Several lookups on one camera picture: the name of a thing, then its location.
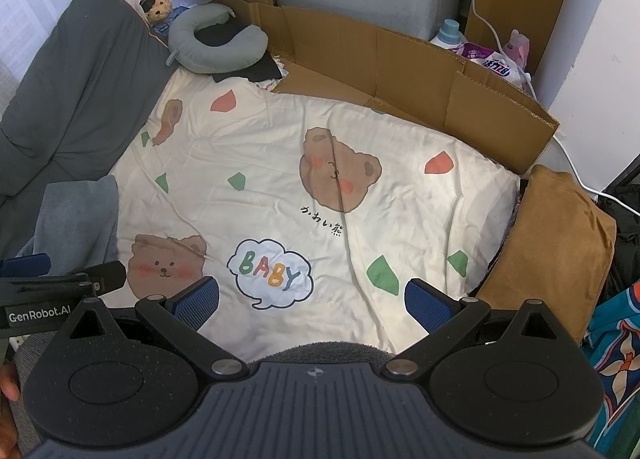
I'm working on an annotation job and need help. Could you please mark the bear printed blanket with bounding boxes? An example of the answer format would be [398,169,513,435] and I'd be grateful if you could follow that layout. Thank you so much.
[107,66,521,357]

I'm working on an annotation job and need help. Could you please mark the black cloth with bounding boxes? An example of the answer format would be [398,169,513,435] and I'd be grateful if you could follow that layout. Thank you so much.
[192,19,283,85]

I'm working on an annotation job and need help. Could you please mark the brown cardboard box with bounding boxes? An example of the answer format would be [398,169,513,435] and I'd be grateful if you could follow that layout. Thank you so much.
[217,0,561,175]

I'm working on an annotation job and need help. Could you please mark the person's left hand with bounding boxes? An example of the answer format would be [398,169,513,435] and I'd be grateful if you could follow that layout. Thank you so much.
[0,361,22,405]

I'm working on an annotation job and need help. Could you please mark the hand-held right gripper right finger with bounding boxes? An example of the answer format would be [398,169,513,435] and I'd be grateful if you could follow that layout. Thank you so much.
[384,279,581,381]

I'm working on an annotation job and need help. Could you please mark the teddy bear toy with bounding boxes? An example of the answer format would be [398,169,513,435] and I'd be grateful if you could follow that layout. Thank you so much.
[140,0,177,35]

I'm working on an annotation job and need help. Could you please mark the dark patterned knit cloth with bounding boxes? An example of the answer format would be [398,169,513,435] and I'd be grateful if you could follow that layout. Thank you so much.
[492,178,532,270]

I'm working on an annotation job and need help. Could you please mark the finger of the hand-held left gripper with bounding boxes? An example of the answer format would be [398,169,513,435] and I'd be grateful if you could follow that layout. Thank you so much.
[75,260,127,296]
[0,253,52,280]

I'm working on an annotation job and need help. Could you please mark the purple refill pouch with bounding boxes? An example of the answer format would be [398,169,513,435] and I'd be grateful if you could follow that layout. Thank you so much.
[455,42,523,82]

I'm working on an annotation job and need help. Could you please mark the dark grey-green garment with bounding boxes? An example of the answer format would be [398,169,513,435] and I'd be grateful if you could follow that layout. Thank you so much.
[0,0,171,260]

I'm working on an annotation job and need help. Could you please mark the detergent bottle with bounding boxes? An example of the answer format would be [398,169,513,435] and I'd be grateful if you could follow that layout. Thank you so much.
[430,18,463,52]

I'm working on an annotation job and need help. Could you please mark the pink refill pouch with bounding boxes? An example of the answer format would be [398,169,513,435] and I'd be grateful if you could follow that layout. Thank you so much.
[502,29,532,70]

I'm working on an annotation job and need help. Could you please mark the teal patterned cloth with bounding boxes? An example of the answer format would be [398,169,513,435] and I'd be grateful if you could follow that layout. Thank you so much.
[580,281,640,457]

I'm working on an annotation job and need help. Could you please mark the brown cloth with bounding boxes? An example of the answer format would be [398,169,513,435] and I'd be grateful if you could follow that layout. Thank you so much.
[475,164,617,345]

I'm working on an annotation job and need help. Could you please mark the light blue jeans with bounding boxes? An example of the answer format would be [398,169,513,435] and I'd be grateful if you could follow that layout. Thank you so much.
[17,174,120,285]

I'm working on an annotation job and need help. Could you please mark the floral cloth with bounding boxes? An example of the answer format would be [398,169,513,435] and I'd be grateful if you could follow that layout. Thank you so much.
[252,56,288,92]

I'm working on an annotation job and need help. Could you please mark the grey knit cloth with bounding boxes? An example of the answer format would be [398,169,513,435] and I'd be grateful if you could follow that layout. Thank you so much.
[250,343,396,370]

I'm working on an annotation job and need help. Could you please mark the grey neck pillow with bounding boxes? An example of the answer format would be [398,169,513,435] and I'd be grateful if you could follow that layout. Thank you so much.
[166,3,270,75]

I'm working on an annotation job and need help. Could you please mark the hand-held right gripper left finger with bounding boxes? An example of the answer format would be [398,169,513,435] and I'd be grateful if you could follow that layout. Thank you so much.
[52,276,250,381]

